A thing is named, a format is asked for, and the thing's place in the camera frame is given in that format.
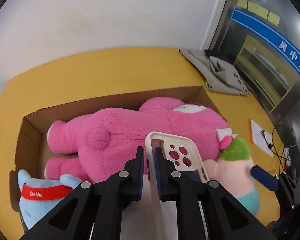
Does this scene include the pig plush green hair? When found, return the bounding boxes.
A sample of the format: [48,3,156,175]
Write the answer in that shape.
[202,135,261,217]

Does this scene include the light blue plush toy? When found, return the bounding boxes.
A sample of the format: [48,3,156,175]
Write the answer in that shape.
[18,170,82,230]

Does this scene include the pink plush bear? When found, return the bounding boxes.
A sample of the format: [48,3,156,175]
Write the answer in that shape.
[44,97,235,183]

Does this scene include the white paper envelope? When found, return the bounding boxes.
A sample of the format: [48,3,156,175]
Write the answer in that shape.
[250,120,274,157]

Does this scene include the cardboard box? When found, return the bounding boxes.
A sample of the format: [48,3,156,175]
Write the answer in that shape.
[14,86,225,233]

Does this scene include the grey canvas bag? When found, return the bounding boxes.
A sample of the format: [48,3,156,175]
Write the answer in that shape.
[179,49,250,96]

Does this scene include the blue door banner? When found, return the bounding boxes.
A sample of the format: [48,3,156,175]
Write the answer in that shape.
[231,9,300,75]

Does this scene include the yellow sticky notes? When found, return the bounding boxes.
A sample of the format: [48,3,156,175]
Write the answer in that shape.
[237,0,281,27]

